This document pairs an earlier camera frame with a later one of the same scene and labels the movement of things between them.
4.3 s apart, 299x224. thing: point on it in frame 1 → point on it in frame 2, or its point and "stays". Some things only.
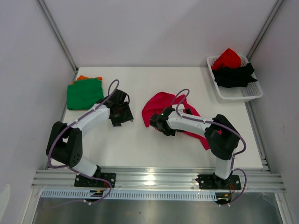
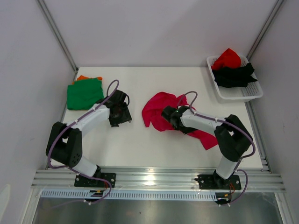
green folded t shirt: x=84 y=94 stays
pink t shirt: x=158 y=102 stays
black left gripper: x=127 y=115 stays
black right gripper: x=162 y=127 → x=167 y=112
